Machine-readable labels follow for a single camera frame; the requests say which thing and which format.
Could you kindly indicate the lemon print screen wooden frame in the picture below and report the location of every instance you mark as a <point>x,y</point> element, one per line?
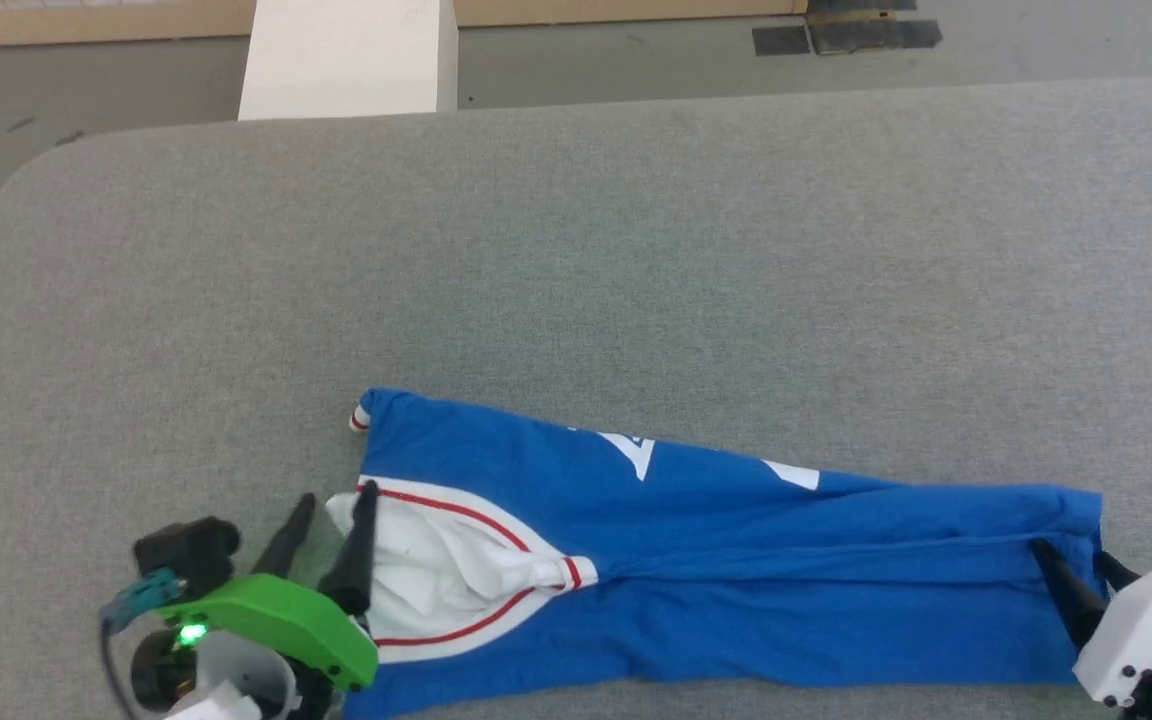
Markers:
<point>86,22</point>

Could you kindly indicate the black tape patch under foot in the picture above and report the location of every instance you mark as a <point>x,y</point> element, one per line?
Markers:
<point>861,5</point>

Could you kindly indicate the grey fabric sofa cushion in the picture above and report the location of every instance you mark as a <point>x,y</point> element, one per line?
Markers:
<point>536,250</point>

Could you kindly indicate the long black tape patch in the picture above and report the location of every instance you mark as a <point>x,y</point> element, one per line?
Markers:
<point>876,35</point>

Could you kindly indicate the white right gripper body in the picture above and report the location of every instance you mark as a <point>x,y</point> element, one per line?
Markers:
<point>1151,630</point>

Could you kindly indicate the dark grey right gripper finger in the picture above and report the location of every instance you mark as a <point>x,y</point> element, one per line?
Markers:
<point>1116,575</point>
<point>1071,590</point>

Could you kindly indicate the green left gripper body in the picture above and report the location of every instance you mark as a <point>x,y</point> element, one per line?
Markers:
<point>276,620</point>

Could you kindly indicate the small square black tape patch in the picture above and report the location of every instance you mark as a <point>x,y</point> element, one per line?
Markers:
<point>782,40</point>

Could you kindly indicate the white rectangular box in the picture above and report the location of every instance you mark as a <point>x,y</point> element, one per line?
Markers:
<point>351,55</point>

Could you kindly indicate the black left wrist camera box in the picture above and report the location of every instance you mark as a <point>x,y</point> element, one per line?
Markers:
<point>186,555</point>

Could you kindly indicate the blue basketball jersey white trim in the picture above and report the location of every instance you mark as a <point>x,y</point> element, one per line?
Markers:
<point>736,600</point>

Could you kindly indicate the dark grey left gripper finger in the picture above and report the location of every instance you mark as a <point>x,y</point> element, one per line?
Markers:
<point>354,560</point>
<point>288,540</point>

